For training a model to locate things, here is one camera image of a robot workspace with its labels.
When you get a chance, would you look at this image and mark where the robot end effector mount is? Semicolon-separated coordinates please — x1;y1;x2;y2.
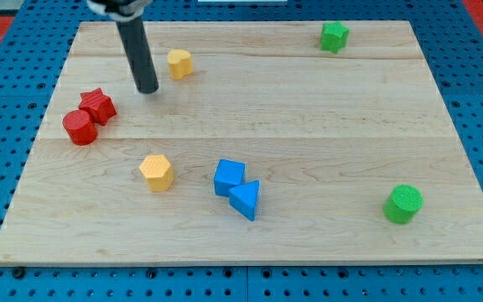
86;0;153;22

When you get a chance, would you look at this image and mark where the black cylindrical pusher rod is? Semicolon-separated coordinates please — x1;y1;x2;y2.
117;17;158;94

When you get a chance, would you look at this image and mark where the yellow heart block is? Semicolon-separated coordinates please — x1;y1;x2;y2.
167;49;194;80

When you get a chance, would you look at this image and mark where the wooden board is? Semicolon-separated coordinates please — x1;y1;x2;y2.
0;21;483;267

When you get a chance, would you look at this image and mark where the red star block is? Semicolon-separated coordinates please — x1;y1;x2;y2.
78;88;117;126

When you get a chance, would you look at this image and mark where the red cylinder block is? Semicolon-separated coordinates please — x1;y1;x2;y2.
62;110;98;146

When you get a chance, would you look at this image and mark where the yellow hexagon block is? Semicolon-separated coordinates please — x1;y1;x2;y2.
139;154;174;192

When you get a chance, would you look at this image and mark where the blue cube block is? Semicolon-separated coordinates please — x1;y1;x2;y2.
213;159;246;197

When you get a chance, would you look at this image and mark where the green star block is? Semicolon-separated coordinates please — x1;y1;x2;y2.
320;21;350;54

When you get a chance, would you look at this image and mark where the blue triangle block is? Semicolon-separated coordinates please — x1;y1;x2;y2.
228;180;260;221

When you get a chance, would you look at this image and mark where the green cylinder block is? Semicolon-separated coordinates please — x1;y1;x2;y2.
382;184;423;224

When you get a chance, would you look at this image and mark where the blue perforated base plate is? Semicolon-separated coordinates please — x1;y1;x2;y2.
0;1;483;301

